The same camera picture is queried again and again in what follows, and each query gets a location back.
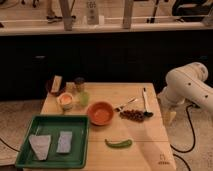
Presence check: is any green plastic tray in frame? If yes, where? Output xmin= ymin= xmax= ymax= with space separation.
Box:
xmin=15 ymin=115 xmax=89 ymax=169

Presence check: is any grey rectangular sponge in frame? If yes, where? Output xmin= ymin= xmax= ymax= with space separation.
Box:
xmin=56 ymin=131 xmax=72 ymax=153

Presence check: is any white sign stand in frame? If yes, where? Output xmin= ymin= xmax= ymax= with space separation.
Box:
xmin=85 ymin=0 xmax=104 ymax=26

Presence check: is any dark lid spice jar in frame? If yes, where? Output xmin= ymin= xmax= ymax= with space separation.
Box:
xmin=74 ymin=77 xmax=85 ymax=92

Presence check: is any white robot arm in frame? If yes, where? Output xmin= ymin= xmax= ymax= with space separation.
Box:
xmin=157 ymin=62 xmax=213 ymax=126

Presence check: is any black power cable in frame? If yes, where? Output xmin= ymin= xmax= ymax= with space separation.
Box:
xmin=170 ymin=103 xmax=201 ymax=171

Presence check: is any clear green plastic cup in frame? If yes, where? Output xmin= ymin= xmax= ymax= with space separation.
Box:
xmin=79 ymin=92 xmax=89 ymax=107

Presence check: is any wooden post left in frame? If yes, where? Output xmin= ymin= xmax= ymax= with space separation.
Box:
xmin=59 ymin=0 xmax=72 ymax=31

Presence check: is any wooden post right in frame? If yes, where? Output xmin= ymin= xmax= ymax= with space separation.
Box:
xmin=122 ymin=0 xmax=134 ymax=29

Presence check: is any green chili pepper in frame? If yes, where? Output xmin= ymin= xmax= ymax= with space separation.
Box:
xmin=105 ymin=139 xmax=132 ymax=149

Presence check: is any wooden post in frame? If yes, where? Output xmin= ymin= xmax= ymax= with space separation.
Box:
xmin=122 ymin=0 xmax=134 ymax=29
xmin=59 ymin=0 xmax=72 ymax=31

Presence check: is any white cup orange inside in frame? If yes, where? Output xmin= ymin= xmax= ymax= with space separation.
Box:
xmin=57 ymin=93 xmax=73 ymax=110

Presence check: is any orange bowl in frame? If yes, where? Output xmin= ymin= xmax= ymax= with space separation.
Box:
xmin=87 ymin=101 xmax=114 ymax=126

